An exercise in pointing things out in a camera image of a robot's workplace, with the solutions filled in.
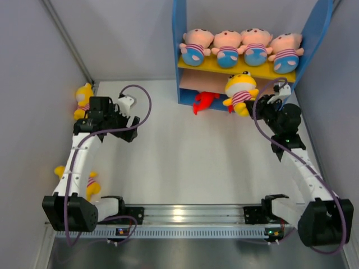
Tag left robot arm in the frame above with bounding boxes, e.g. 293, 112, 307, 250
42, 94, 140, 232

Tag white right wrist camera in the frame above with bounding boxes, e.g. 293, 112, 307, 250
267, 81, 291, 104

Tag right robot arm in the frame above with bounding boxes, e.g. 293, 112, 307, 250
245, 95, 354, 247

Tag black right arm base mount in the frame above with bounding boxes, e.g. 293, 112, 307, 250
243, 194, 289, 225

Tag aluminium rail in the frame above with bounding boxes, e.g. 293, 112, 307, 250
44, 203, 351, 228

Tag yellow duck plush near rail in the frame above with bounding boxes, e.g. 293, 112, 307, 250
54, 165, 101, 201

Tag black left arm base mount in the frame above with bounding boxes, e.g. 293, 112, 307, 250
94, 196, 144, 225

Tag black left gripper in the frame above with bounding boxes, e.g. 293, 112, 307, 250
104, 104, 139, 142

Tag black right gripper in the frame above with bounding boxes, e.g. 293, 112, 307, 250
245, 95, 282, 135

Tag boy doll striped shirt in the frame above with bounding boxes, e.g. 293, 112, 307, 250
240, 28, 273, 67

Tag blue yellow toy shelf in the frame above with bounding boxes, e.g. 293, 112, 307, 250
171, 0, 334, 120

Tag perforated grey cable duct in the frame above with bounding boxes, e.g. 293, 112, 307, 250
54, 225, 284, 239

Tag yellow duck plush in corner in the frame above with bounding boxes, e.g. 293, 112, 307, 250
73, 83, 94, 120

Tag red shark plush toy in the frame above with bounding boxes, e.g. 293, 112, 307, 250
192, 91, 220, 115

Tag yellow duck plush striped shirt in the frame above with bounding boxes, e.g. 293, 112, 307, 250
223, 71, 259, 117

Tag metal corner post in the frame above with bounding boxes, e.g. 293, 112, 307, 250
39, 0, 94, 85

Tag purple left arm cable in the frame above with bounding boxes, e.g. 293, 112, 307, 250
63, 84, 153, 247

